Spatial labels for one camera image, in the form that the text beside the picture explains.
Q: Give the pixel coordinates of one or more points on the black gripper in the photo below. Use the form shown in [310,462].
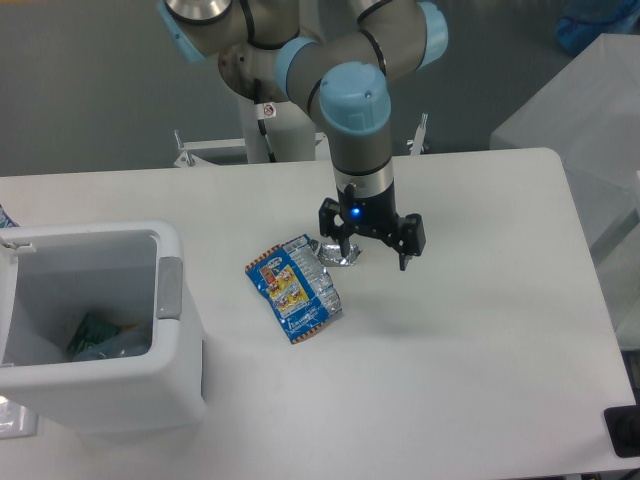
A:
[374,217]

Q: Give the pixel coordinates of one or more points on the blue foil snack wrapper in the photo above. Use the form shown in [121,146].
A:
[293,277]

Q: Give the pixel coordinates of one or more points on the clear crushed plastic bottle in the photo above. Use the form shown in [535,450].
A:
[132,342]

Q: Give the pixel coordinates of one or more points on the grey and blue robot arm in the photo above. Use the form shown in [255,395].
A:
[342,86]

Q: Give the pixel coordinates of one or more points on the white plastic trash can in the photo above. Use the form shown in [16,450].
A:
[125,273]

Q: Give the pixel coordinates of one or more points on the blue cloth item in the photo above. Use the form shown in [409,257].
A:
[582,22]

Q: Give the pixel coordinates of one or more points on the green packet in bin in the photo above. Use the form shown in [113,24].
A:
[91,332]

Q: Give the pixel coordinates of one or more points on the black device at table edge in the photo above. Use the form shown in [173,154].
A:
[623,426]

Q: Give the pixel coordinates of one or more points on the blue printed wrapper edge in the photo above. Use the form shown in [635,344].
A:
[5,220]

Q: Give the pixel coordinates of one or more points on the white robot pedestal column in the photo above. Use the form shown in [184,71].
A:
[276,132]

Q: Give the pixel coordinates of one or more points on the white pedestal base frame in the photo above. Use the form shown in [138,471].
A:
[226,152]

